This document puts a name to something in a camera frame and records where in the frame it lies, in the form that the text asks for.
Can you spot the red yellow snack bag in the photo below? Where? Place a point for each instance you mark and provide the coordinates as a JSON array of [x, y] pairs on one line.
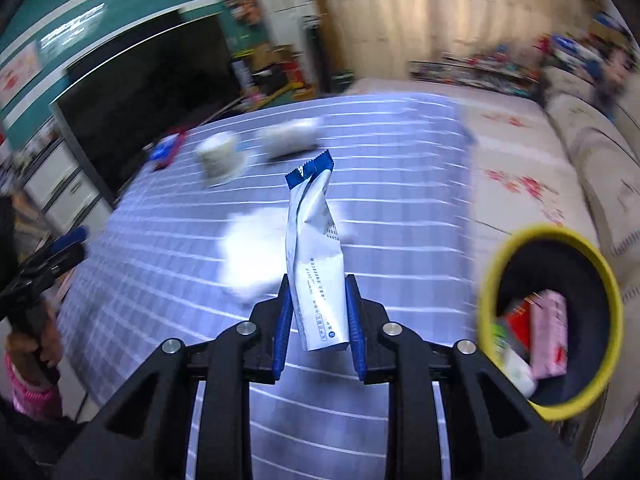
[[517, 322]]

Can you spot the clear jar green lid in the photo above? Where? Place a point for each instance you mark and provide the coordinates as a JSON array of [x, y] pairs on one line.
[[517, 372]]

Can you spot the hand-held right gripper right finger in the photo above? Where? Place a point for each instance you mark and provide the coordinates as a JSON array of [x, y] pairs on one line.
[[355, 330]]

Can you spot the pale wall poster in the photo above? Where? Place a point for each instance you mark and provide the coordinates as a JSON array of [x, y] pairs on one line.
[[17, 72]]

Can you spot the pink milk carton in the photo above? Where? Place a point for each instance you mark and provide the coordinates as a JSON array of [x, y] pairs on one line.
[[547, 335]]

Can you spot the low shelf of toys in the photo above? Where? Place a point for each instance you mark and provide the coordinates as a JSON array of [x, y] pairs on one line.
[[475, 72]]

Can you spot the yellow rimmed trash bin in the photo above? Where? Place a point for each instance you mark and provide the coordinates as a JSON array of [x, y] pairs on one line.
[[580, 270]]

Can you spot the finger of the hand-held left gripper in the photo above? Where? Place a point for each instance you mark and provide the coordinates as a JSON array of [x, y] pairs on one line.
[[55, 262], [72, 236]]

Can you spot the black television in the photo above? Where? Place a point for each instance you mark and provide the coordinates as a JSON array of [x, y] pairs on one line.
[[145, 95]]

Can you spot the black tower fan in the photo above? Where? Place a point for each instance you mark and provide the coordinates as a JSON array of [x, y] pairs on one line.
[[319, 60]]

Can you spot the white instant noodle bowl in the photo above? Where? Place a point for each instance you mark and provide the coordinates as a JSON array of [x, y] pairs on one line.
[[290, 139]]

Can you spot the bubble wrap sheet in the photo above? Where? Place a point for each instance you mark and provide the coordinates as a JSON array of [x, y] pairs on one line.
[[250, 255]]

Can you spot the pile of plush toys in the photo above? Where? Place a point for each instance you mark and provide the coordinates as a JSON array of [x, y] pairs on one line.
[[595, 55]]

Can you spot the person's left hand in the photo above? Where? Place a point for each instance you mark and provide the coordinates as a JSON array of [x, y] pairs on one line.
[[47, 347]]

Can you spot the beige sofa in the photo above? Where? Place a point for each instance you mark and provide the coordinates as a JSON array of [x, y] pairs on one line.
[[600, 160]]

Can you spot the open cardboard boxes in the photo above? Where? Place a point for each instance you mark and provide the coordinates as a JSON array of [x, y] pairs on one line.
[[272, 60]]

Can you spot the person's left forearm pink sleeve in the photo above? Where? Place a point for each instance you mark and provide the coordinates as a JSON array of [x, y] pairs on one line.
[[32, 397]]

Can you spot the beige curtain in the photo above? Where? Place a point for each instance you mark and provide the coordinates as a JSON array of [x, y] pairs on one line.
[[425, 15]]

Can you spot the white paper cup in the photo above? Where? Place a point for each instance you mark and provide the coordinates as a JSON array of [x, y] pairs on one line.
[[217, 157]]

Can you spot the white standing air conditioner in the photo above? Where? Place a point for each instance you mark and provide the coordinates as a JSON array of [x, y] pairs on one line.
[[280, 0]]

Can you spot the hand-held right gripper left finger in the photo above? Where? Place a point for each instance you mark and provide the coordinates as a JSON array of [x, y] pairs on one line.
[[282, 330]]

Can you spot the green crate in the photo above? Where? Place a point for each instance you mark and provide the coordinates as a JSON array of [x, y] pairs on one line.
[[341, 82]]

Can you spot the white blue packet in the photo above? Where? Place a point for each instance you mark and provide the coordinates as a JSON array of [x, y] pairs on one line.
[[315, 270]]

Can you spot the blue tissue pack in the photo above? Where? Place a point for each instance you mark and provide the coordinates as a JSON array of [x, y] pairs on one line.
[[164, 151]]

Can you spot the floral floor mat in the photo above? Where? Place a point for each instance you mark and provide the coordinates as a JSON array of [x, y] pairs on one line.
[[515, 160]]

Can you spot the blue checked tablecloth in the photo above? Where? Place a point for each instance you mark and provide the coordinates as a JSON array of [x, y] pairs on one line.
[[400, 185]]

